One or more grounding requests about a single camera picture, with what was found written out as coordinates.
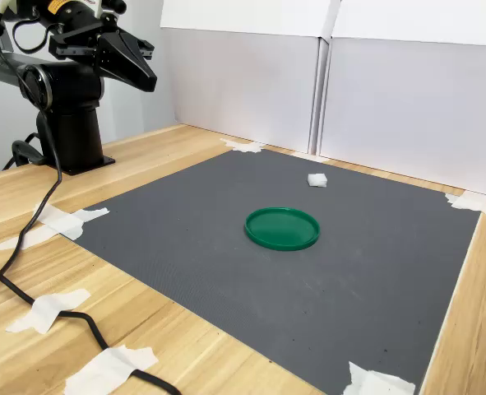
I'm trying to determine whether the thick black camera cable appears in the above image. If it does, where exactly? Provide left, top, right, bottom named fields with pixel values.
left=0, top=12, right=183, bottom=395

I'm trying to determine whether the black power cable with plug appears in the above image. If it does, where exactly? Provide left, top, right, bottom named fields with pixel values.
left=2, top=131, right=46, bottom=171

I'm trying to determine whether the white tape piece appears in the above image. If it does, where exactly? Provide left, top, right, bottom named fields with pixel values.
left=290, top=151, right=331, bottom=163
left=342, top=360, right=417, bottom=395
left=63, top=344, right=160, bottom=395
left=32, top=203, right=110, bottom=242
left=5, top=288, right=92, bottom=335
left=220, top=137, right=266, bottom=154
left=0, top=225, right=58, bottom=253
left=444, top=191, right=486, bottom=218

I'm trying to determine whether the dark grey mat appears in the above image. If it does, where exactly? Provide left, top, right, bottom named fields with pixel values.
left=70, top=148, right=483, bottom=395

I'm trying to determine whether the round green lid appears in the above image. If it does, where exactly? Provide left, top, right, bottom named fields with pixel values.
left=244, top=207, right=322, bottom=252

